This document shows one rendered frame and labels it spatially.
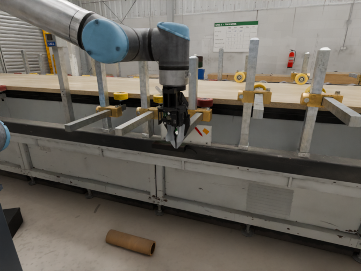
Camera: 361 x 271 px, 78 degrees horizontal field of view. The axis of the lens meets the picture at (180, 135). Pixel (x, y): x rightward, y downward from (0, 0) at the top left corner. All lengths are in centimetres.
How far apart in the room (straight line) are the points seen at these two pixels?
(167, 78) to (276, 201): 108
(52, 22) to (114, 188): 137
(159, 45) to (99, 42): 17
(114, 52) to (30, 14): 22
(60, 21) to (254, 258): 144
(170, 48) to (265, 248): 132
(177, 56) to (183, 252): 117
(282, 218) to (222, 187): 40
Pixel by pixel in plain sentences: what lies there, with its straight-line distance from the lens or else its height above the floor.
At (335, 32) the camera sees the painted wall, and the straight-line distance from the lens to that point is 822.
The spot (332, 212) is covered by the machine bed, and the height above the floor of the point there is 28.
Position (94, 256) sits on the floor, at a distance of 157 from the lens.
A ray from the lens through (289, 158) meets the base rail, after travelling 107.
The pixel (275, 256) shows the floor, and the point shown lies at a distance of 159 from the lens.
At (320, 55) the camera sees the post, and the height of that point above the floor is 111.
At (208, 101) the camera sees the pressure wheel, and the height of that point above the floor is 90.
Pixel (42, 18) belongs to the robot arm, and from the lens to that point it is 64.
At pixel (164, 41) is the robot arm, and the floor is 115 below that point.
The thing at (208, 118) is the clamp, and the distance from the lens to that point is 103.
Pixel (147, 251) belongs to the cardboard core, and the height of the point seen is 5.
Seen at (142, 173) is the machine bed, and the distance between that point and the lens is 163.
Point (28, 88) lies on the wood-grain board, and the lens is 191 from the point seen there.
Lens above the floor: 112
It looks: 20 degrees down
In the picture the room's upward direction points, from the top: straight up
